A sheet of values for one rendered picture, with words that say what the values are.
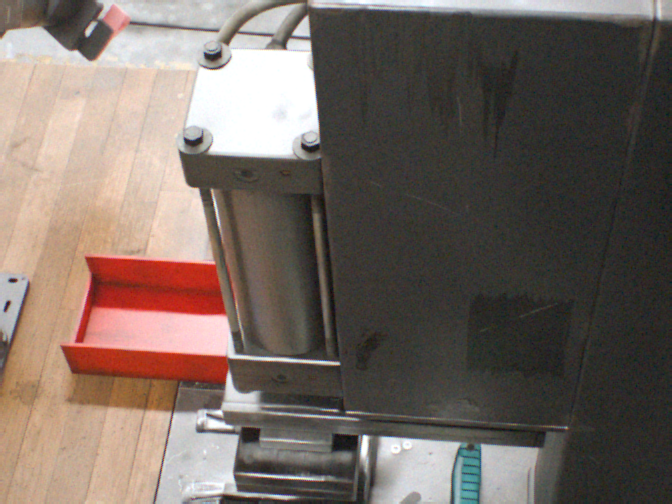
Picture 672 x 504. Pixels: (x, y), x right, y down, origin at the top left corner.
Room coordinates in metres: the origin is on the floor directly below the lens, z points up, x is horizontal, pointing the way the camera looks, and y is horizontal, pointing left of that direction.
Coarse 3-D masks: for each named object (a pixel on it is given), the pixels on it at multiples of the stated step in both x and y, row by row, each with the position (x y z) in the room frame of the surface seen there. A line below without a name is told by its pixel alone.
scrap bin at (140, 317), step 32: (96, 256) 0.82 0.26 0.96; (128, 256) 0.82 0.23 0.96; (96, 288) 0.82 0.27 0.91; (128, 288) 0.82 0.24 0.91; (160, 288) 0.81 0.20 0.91; (192, 288) 0.80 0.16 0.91; (96, 320) 0.78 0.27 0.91; (128, 320) 0.77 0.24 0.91; (160, 320) 0.77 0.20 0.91; (192, 320) 0.76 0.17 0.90; (224, 320) 0.76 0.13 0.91; (64, 352) 0.71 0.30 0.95; (96, 352) 0.71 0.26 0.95; (128, 352) 0.70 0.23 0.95; (160, 352) 0.69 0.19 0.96; (192, 352) 0.69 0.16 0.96; (224, 352) 0.72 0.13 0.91
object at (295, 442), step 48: (240, 432) 0.50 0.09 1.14; (288, 432) 0.48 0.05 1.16; (336, 432) 0.48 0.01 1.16; (384, 432) 0.47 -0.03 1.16; (432, 432) 0.46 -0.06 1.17; (480, 432) 0.46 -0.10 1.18; (528, 432) 0.45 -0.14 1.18; (240, 480) 0.46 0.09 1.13; (288, 480) 0.45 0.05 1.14; (336, 480) 0.44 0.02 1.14
